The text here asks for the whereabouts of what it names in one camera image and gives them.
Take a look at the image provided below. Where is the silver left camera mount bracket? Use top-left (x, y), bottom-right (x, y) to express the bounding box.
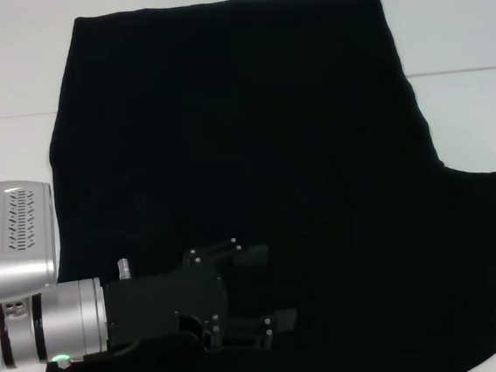
top-left (2, 297), bottom-right (36, 323)

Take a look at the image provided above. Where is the black shirt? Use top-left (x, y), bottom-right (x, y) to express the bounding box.
top-left (4, 0), bottom-right (496, 372)

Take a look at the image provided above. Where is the left gripper cable with connectors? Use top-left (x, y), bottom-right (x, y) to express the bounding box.
top-left (39, 257), bottom-right (142, 371)

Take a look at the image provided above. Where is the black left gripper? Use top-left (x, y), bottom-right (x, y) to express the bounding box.
top-left (98, 232), bottom-right (302, 368)

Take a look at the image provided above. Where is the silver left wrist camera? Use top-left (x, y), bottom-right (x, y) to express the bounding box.
top-left (0, 176), bottom-right (66, 304)

